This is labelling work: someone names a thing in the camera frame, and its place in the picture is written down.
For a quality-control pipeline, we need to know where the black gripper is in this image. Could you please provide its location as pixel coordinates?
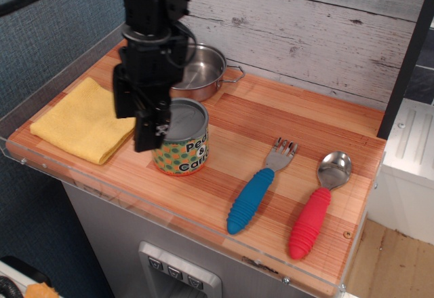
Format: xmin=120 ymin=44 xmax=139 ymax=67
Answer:
xmin=113 ymin=31 xmax=189 ymax=152

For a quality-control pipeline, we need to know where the peas and carrots toy can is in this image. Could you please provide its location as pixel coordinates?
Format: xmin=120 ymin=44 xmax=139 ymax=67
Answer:
xmin=151 ymin=98 xmax=210 ymax=176

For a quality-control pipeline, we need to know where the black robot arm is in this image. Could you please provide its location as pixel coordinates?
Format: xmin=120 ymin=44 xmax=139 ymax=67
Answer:
xmin=113 ymin=0 xmax=192 ymax=152

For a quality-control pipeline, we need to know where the clear acrylic counter guard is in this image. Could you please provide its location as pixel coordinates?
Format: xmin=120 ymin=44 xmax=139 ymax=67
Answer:
xmin=1 ymin=30 xmax=385 ymax=297

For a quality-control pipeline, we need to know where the folded yellow cloth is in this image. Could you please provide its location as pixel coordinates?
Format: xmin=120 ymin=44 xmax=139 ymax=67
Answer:
xmin=30 ymin=77 xmax=136 ymax=165

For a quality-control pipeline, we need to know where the small stainless steel pot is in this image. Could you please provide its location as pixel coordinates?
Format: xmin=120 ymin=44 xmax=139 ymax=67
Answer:
xmin=170 ymin=43 xmax=245 ymax=102

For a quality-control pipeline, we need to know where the grey toy fridge cabinet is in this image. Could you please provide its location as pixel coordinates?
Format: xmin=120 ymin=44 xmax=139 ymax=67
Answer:
xmin=62 ymin=179 xmax=326 ymax=298

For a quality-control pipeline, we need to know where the silver dispenser button panel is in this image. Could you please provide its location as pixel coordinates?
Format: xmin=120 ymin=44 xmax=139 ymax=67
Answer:
xmin=138 ymin=241 xmax=222 ymax=297

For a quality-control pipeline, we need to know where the orange yellow object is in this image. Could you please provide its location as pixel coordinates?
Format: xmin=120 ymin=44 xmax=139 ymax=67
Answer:
xmin=24 ymin=282 xmax=60 ymax=298

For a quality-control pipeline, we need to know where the white toy sink unit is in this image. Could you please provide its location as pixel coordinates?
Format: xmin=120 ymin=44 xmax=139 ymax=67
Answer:
xmin=367 ymin=98 xmax=433 ymax=244

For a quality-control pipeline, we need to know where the blue handled fork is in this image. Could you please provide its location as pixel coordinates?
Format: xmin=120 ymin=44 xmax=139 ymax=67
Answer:
xmin=226 ymin=138 xmax=298 ymax=235

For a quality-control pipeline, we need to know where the red handled spoon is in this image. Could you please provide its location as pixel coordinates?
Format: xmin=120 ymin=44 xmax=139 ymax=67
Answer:
xmin=288 ymin=151 xmax=352 ymax=260

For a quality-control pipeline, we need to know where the black right vertical post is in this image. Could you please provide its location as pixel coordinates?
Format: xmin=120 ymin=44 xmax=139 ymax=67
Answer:
xmin=376 ymin=0 xmax=433 ymax=140

